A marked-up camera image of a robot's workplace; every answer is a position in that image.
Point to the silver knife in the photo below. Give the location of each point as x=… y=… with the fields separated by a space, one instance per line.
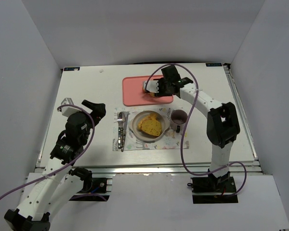
x=124 y=129

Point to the swirl patterned ceramic plate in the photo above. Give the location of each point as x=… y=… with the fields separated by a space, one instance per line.
x=143 y=136

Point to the pink rectangular tray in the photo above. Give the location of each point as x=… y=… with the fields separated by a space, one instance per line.
x=133 y=95

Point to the toast slice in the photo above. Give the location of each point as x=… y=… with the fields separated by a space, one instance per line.
x=152 y=131

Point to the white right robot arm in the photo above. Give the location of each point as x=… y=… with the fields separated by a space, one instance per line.
x=222 y=126

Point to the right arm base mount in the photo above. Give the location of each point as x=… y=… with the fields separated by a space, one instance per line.
x=205 y=192

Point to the floral placemat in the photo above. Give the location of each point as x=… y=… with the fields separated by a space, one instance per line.
x=137 y=140

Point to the blue table label right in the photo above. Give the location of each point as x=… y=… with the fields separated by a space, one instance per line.
x=213 y=64

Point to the blue table label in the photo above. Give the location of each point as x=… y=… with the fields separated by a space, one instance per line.
x=71 y=69
x=213 y=64

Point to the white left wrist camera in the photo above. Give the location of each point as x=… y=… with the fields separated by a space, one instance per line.
x=67 y=110

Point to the silver fork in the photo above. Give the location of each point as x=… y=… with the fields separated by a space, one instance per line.
x=120 y=121

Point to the blue table label left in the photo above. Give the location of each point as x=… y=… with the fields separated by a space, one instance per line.
x=71 y=69

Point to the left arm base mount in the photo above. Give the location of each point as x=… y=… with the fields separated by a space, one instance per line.
x=95 y=189

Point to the purple mug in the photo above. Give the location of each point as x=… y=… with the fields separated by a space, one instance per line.
x=178 y=120

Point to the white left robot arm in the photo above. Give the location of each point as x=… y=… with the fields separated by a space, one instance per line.
x=59 y=181

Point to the aluminium table frame rail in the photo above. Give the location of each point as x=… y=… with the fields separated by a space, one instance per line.
x=103 y=84

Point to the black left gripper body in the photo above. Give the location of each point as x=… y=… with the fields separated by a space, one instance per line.
x=96 y=112

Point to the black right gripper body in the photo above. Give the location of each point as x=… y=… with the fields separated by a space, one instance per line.
x=160 y=87

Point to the oval speckled bread roll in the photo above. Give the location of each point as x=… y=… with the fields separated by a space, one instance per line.
x=150 y=121

